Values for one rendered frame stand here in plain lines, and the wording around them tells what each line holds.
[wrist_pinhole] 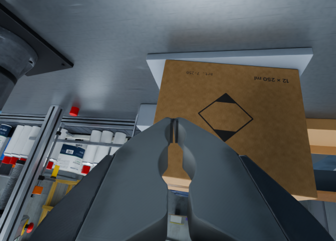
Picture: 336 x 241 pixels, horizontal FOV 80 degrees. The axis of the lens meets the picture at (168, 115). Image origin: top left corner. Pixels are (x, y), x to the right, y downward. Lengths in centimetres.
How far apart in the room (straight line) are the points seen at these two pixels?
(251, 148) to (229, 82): 15
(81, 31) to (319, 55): 53
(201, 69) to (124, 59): 21
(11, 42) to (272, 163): 63
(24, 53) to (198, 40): 44
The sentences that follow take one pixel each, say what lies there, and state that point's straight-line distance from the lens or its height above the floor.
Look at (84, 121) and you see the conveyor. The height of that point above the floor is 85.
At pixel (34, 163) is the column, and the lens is 96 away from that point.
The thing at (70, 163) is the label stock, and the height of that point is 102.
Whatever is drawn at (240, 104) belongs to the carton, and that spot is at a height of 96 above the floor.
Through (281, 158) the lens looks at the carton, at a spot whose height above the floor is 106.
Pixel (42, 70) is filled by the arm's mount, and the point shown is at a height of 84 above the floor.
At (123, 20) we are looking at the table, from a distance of 48.
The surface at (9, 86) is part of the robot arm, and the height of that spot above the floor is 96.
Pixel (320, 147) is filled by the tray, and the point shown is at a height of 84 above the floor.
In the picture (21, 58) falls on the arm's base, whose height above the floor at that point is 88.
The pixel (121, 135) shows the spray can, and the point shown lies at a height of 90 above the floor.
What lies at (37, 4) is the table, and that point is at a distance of 55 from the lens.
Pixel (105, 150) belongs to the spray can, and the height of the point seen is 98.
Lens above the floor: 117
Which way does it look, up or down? 25 degrees down
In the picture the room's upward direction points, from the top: 171 degrees counter-clockwise
